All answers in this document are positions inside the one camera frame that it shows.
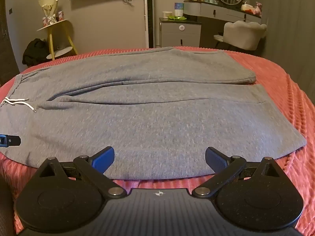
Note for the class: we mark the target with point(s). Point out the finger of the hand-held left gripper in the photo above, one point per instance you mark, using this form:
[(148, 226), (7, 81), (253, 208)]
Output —
[(12, 141)]

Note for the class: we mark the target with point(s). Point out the grey curtain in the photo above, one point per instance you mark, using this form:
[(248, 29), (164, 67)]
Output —
[(290, 22)]

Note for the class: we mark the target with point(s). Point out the wrapped flower bouquet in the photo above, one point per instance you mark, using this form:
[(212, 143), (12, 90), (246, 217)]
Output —
[(49, 7)]

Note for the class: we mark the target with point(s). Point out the grey sweatpants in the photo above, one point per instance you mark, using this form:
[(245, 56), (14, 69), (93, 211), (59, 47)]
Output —
[(147, 118)]

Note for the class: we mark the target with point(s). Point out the grey vanity dresser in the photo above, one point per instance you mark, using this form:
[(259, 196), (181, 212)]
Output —
[(214, 9)]

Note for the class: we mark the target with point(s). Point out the white cup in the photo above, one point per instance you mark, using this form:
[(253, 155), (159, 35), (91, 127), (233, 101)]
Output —
[(166, 14)]

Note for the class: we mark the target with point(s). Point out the yellow side table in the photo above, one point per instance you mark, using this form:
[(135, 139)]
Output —
[(52, 41)]

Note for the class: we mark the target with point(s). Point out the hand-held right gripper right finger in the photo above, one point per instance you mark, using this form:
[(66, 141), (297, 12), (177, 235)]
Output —
[(216, 161)]

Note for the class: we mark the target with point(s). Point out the green dish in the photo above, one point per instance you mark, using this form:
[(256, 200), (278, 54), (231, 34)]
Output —
[(177, 18)]

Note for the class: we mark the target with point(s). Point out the dark door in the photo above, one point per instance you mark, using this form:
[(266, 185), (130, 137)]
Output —
[(5, 44)]

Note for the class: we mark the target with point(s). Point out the pink gift box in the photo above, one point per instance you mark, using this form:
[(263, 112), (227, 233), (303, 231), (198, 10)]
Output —
[(60, 16)]

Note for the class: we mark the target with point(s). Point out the blue and white box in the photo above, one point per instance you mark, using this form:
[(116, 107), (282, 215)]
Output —
[(179, 9)]

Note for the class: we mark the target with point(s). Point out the white tower fan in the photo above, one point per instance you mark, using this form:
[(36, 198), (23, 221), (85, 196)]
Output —
[(147, 17)]

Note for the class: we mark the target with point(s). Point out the pink plush toy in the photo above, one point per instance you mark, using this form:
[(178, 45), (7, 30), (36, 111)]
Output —
[(258, 8)]

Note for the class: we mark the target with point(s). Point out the grey nightstand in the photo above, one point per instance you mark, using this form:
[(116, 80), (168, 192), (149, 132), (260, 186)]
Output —
[(181, 35)]

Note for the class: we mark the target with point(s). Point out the black bag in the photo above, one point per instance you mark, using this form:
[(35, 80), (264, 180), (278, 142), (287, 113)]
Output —
[(35, 51)]

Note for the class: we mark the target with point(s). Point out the pink ribbed blanket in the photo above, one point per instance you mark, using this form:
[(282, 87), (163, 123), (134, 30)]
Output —
[(283, 91)]

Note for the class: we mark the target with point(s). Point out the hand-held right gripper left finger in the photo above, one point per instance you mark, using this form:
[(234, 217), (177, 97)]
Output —
[(106, 157)]

